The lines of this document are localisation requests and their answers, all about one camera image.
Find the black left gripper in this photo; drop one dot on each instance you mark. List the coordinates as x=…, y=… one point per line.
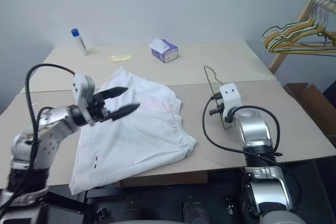
x=97, y=108

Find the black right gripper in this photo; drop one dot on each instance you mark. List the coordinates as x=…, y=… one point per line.
x=222, y=108

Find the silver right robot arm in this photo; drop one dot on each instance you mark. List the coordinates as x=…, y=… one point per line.
x=256, y=140

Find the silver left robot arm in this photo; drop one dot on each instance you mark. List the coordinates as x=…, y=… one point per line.
x=52, y=132

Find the white shorts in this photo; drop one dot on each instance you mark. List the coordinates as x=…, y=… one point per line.
x=136, y=129

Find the pale yellow plastic packet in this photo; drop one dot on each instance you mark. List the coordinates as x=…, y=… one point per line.
x=120, y=58

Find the purple tissue box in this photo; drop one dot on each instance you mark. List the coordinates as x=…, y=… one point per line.
x=165, y=52

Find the white tube with blue cap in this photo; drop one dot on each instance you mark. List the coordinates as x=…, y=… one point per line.
x=80, y=43

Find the brown cardboard box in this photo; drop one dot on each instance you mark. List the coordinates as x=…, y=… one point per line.
x=312, y=108

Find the wooden clothes rack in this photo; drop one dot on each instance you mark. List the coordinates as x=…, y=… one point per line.
x=304, y=9

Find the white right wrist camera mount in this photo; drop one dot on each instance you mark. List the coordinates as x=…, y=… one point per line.
x=231, y=95

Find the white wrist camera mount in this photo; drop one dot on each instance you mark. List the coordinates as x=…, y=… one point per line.
x=82, y=87
x=231, y=95

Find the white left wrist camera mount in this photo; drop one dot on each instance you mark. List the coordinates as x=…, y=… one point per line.
x=82, y=87

